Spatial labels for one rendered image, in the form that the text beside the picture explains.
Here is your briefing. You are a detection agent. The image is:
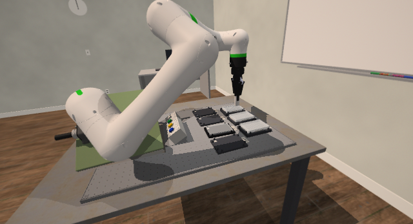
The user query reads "white button panel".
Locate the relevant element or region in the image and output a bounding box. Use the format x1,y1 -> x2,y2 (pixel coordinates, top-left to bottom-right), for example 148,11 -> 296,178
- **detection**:
165,112 -> 189,146

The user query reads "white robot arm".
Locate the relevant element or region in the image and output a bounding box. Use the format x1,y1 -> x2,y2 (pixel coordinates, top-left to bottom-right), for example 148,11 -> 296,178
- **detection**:
54,0 -> 249,161

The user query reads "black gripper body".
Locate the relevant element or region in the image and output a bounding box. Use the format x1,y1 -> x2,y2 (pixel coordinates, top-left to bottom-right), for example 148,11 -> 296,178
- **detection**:
231,67 -> 245,84

